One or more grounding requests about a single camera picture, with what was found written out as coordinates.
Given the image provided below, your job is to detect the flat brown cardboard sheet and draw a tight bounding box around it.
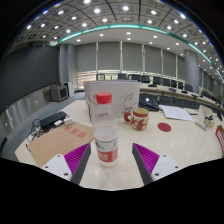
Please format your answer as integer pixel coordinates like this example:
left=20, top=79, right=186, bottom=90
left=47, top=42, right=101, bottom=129
left=27, top=121, right=95, bottom=168

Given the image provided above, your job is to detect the long curved conference desk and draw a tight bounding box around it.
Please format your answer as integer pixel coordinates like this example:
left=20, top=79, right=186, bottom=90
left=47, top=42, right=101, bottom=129
left=138, top=81, right=224, bottom=111

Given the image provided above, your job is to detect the small open white box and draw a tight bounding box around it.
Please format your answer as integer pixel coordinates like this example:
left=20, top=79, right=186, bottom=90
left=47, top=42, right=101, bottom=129
left=197, top=104, right=217, bottom=128

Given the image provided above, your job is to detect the black power adapter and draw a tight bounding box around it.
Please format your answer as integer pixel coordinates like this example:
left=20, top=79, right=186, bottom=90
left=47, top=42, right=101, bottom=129
left=38, top=110, right=68, bottom=129

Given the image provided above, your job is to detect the group of ceiling lights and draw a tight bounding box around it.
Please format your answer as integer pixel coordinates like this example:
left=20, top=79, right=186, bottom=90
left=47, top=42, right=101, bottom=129
left=19, top=0, right=224, bottom=81

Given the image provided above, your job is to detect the small white charger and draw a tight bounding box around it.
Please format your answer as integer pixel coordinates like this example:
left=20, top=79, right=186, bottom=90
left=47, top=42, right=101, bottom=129
left=63, top=115, right=75, bottom=126

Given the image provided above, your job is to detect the old grey monitor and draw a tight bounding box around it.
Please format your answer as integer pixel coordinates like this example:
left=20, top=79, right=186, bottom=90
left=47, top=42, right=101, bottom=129
left=49, top=84, right=70, bottom=103

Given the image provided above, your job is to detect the clear red-capped water bottle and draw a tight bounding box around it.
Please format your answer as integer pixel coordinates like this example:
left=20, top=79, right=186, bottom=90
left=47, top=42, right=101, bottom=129
left=91, top=92, right=120, bottom=167

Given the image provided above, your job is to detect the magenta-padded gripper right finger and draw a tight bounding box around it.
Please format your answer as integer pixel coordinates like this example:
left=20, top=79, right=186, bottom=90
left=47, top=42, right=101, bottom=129
left=132, top=143, right=183, bottom=186

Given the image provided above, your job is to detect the black desktop device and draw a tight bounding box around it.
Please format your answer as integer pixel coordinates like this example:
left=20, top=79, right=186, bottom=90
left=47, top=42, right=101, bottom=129
left=138, top=93, right=160, bottom=112

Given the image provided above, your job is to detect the white remote control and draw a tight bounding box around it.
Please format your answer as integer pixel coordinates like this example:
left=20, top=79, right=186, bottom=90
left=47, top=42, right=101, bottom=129
left=194, top=119, right=208, bottom=132

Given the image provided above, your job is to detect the black cable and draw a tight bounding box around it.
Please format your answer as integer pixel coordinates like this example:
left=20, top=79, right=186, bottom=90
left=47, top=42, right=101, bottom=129
left=25, top=119, right=46, bottom=144

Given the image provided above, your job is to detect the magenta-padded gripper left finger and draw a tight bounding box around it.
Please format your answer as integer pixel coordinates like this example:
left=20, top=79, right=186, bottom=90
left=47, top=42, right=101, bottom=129
left=42, top=142, right=92, bottom=186

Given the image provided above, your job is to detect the flat round red coaster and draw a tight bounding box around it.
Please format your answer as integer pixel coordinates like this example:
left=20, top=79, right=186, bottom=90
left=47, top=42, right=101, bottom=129
left=157, top=122, right=172, bottom=133

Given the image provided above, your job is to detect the row of black office chairs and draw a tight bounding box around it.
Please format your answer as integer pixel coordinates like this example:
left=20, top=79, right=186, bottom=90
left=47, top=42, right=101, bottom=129
left=96, top=73, right=224, bottom=101

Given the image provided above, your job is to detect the large white cardboard box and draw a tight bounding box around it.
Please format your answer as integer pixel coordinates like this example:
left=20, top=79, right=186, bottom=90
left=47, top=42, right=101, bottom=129
left=83, top=79, right=141, bottom=124

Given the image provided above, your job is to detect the red mug with white flowers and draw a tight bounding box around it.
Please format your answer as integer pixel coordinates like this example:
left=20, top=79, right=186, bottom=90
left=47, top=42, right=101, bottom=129
left=123, top=107, right=150, bottom=131

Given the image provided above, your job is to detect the white printed paper sheet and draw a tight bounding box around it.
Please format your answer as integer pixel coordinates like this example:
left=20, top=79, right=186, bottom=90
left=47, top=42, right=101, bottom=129
left=159, top=104, right=194, bottom=122

